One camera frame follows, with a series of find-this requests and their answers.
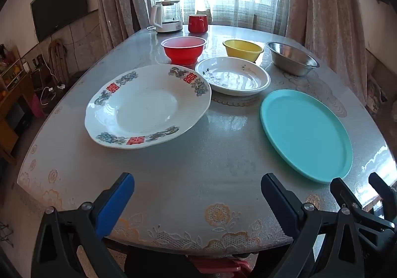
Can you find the beige heavy curtain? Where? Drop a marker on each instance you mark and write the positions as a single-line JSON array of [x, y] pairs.
[[114, 1], [322, 17]]

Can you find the pink container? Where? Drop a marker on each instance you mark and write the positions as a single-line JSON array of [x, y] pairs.
[[37, 107]]

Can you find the printed patterned cloth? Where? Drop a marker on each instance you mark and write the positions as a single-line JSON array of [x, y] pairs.
[[377, 94]]

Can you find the yellow bowl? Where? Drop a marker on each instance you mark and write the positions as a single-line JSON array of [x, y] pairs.
[[243, 47]]

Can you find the white shallow bowl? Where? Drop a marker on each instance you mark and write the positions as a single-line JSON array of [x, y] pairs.
[[235, 77]]

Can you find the red mug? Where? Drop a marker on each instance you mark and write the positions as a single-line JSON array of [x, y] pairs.
[[197, 25]]

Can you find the red plastic stool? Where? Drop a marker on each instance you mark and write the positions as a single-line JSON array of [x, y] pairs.
[[217, 267]]

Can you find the large patterned white plate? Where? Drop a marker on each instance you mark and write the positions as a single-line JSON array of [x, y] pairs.
[[145, 110]]

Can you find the teal plastic plate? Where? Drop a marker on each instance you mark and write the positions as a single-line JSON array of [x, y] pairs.
[[304, 132]]

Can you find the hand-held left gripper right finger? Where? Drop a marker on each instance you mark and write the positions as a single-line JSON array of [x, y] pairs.
[[279, 203]]

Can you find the wooden shelf unit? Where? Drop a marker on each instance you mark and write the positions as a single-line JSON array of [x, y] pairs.
[[12, 94]]

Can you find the stainless steel bowl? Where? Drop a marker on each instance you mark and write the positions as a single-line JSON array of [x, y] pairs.
[[291, 60]]

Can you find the red plastic bowl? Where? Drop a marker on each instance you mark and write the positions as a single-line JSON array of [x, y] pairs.
[[183, 53]]

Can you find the white glass electric kettle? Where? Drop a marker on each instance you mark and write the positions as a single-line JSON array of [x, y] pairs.
[[169, 28]]

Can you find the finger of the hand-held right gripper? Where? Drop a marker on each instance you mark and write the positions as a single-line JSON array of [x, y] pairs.
[[381, 186], [344, 191]]

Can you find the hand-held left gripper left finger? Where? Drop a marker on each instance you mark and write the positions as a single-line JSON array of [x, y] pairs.
[[114, 203]]

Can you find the black wall television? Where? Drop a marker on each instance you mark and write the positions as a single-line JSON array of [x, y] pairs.
[[59, 1]]

